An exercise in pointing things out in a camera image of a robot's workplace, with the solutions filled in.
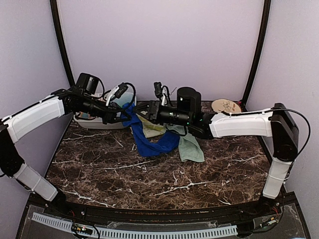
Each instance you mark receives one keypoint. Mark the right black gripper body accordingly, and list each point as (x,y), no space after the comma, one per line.
(156,117)

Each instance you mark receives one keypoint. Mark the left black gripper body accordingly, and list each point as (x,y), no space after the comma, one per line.
(110,109)

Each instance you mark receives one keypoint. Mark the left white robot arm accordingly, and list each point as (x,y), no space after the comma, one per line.
(57,104)

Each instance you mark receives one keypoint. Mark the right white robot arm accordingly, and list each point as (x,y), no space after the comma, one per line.
(275,123)

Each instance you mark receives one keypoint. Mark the white plastic basket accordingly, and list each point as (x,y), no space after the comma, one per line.
(88,122)

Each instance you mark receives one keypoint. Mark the yellow-green patterned towel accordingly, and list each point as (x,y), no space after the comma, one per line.
(151,130)

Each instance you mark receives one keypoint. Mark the light blue rolled towel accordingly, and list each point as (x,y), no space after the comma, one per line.
(124,99)

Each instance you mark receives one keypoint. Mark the sage green towel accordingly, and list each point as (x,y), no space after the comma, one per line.
(188,147)

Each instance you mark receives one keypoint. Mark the cream bird-pattern plate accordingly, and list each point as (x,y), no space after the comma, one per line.
(225,105)

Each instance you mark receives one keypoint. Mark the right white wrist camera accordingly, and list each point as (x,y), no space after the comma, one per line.
(161,92)

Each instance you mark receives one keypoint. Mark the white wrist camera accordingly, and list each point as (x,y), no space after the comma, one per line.
(115,93)
(161,92)

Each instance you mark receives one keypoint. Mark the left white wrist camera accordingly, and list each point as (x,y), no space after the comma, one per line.
(115,93)

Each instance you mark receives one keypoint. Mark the white slotted cable duct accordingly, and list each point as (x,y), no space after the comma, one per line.
(134,231)

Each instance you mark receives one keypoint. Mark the left black frame post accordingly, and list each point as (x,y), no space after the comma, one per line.
(60,41)

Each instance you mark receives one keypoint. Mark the black frame post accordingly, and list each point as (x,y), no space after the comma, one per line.
(60,41)
(258,52)

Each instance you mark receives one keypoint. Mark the right black frame post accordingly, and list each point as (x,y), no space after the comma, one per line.
(258,52)

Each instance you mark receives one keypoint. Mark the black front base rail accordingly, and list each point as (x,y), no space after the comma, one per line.
(102,215)

